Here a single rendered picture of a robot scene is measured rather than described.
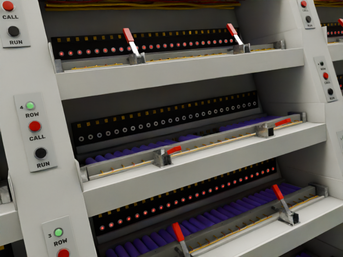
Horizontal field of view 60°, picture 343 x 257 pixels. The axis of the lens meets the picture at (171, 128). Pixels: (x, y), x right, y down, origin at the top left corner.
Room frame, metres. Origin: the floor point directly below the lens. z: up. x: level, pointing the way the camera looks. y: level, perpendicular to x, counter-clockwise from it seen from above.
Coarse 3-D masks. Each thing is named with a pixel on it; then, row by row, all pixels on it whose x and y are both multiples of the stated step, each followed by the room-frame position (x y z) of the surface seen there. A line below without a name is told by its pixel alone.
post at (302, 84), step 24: (264, 0) 0.82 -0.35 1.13; (288, 0) 0.75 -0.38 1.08; (312, 0) 0.79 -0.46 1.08; (240, 24) 0.92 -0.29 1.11; (264, 24) 0.84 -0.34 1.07; (288, 24) 0.77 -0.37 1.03; (312, 48) 0.76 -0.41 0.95; (264, 72) 0.88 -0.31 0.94; (288, 72) 0.81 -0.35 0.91; (312, 72) 0.75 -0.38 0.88; (264, 96) 0.91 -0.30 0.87; (288, 96) 0.83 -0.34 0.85; (312, 96) 0.76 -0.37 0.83; (336, 120) 0.77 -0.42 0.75; (336, 144) 0.76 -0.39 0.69; (312, 168) 0.82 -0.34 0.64; (336, 168) 0.76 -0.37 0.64; (336, 240) 0.81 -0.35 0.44
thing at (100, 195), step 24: (216, 120) 0.82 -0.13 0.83; (312, 120) 0.78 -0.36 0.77; (96, 144) 0.67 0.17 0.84; (240, 144) 0.65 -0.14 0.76; (264, 144) 0.66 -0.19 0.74; (288, 144) 0.70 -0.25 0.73; (312, 144) 0.74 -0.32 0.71; (144, 168) 0.57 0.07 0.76; (168, 168) 0.55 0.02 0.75; (192, 168) 0.58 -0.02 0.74; (216, 168) 0.60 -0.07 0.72; (96, 192) 0.49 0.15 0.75; (120, 192) 0.51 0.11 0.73; (144, 192) 0.53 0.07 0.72
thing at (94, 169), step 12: (276, 120) 0.74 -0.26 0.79; (300, 120) 0.79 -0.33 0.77; (228, 132) 0.68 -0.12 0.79; (240, 132) 0.69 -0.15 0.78; (252, 132) 0.71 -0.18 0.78; (180, 144) 0.62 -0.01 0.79; (192, 144) 0.64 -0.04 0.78; (204, 144) 0.64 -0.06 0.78; (216, 144) 0.64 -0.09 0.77; (132, 156) 0.57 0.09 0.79; (144, 156) 0.59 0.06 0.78; (96, 168) 0.54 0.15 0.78; (108, 168) 0.55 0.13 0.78
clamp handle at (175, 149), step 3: (174, 147) 0.50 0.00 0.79; (177, 147) 0.50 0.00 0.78; (180, 147) 0.51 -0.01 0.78; (162, 150) 0.56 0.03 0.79; (168, 150) 0.52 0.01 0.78; (171, 150) 0.51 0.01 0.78; (174, 150) 0.50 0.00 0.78; (177, 150) 0.50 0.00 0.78; (162, 153) 0.56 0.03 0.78; (165, 153) 0.54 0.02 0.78; (168, 153) 0.53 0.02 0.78; (171, 153) 0.53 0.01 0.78; (162, 156) 0.56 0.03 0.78
